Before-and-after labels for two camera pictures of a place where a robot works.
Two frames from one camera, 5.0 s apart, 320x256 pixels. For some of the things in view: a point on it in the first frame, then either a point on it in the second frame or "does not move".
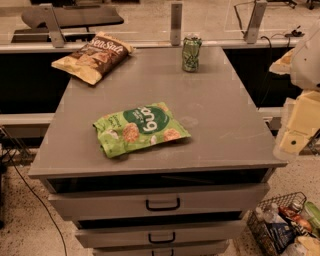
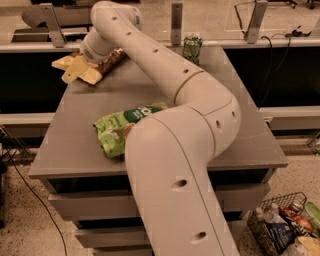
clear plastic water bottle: [270, 212] does not move
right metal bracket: [253, 29] does not move
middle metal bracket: [176, 24] does not move
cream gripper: [308, 63] to [94, 50]
